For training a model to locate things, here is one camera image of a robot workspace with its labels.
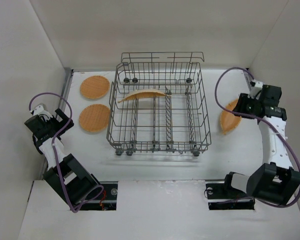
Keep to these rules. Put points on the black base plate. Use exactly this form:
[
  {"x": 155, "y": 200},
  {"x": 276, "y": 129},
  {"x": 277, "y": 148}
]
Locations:
[
  {"x": 221, "y": 198},
  {"x": 106, "y": 201}
]

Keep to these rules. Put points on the round woven plate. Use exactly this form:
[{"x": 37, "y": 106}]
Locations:
[
  {"x": 94, "y": 118},
  {"x": 94, "y": 87}
]

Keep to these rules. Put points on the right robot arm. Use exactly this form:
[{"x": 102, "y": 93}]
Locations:
[{"x": 275, "y": 181}]

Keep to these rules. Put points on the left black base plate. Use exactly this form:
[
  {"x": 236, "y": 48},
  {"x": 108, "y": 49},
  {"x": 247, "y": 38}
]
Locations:
[{"x": 106, "y": 201}]

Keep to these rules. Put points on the near round woven plate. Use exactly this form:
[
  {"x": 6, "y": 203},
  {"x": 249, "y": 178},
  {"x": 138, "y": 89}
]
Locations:
[{"x": 94, "y": 118}]

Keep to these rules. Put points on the fish-shaped woven plate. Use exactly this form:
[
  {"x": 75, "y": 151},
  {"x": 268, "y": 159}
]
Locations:
[
  {"x": 142, "y": 94},
  {"x": 228, "y": 121}
]

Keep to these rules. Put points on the far round woven plate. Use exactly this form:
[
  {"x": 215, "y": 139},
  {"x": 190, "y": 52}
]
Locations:
[{"x": 94, "y": 87}]

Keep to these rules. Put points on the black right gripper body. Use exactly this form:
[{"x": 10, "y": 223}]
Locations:
[{"x": 243, "y": 106}]

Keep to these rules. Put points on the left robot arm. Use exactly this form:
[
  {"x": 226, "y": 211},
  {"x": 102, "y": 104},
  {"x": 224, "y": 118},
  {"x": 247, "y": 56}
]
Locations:
[{"x": 61, "y": 165}]

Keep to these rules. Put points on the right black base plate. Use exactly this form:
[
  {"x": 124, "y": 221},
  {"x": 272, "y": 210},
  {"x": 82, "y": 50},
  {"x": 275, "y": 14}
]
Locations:
[{"x": 221, "y": 198}]

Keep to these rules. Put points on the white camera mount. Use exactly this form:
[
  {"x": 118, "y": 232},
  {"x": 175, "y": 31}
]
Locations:
[
  {"x": 256, "y": 88},
  {"x": 41, "y": 109}
]

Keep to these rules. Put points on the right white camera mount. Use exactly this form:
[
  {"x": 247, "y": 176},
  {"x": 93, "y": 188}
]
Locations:
[{"x": 256, "y": 88}]

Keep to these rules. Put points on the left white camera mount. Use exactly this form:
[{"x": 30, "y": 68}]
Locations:
[{"x": 41, "y": 109}]

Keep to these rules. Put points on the grey wire dish rack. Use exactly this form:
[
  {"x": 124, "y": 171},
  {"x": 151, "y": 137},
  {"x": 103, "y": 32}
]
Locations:
[{"x": 177, "y": 123}]

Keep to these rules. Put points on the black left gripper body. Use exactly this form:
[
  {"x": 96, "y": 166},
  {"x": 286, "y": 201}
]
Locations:
[{"x": 34, "y": 126}]

